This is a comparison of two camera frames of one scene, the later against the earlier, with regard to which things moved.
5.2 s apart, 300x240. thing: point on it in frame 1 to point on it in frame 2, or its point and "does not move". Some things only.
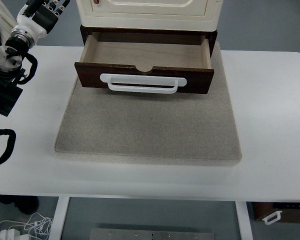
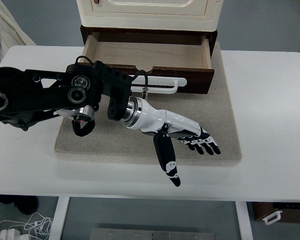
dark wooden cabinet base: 87,31 does not move
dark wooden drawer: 184,55 does not move
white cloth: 6,21 does not move
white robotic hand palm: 38,24 to 138,114
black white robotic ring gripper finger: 52,5 to 195,143
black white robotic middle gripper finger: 52,5 to 204,143
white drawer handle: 142,79 does not move
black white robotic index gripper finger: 60,10 to 207,137
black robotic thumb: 33,5 to 165,151
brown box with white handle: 286,212 does not move
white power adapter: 11,234 does not move
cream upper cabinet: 165,14 does not move
